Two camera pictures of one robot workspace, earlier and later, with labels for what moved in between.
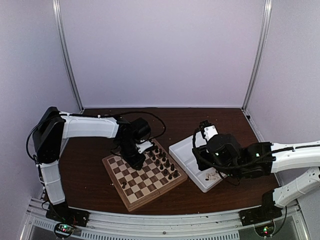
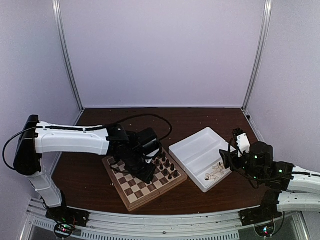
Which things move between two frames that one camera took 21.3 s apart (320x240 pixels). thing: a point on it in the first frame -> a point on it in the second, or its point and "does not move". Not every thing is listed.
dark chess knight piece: (164, 158) does not move
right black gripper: (200, 158) -> (229, 158)
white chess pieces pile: (211, 176) does not move
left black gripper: (134, 163) -> (145, 175)
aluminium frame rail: (216, 225) does not move
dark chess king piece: (167, 164) does not move
